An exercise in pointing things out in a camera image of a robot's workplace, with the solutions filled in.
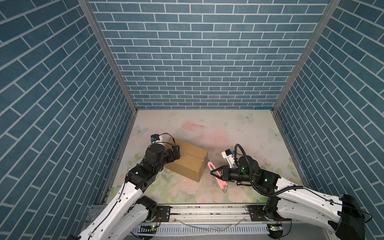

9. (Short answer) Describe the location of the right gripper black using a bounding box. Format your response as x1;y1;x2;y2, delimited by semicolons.
209;164;255;184

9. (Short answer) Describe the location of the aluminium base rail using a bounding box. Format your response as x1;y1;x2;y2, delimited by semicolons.
85;203;337;235

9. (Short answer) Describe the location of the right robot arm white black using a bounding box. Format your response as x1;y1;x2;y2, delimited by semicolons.
210;155;372;240

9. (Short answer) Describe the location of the right controller board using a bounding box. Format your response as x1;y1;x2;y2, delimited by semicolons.
267;224;284;240

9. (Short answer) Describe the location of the controller board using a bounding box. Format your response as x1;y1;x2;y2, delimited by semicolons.
137;226;158;238
267;224;284;240

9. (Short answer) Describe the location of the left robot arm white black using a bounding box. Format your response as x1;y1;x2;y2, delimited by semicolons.
67;142;181;240

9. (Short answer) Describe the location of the left controller board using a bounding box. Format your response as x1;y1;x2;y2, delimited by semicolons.
137;226;158;238

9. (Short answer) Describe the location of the brown cardboard express box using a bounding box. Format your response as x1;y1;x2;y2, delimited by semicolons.
165;139;209;182

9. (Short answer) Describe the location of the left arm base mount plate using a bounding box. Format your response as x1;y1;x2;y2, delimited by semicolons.
149;205;172;222

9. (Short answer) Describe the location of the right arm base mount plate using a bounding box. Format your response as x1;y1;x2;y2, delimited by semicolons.
246;204;270;222

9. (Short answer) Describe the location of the pink utility knife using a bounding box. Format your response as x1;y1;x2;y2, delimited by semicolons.
208;162;228;193

